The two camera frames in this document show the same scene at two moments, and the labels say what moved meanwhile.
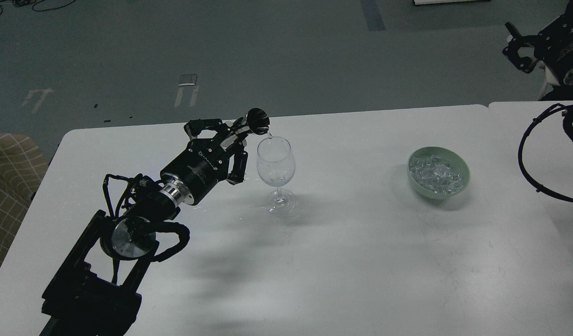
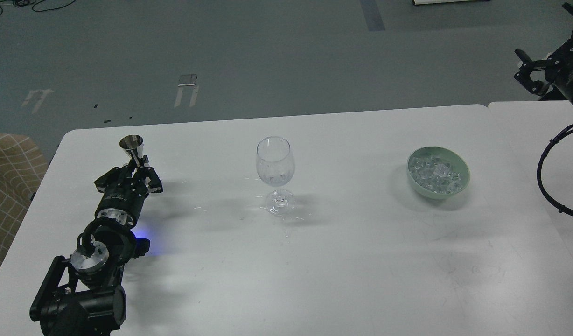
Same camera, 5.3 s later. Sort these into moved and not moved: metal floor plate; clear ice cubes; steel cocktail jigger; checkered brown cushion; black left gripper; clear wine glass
Moved: black left gripper; steel cocktail jigger
Not moved: clear ice cubes; checkered brown cushion; clear wine glass; metal floor plate
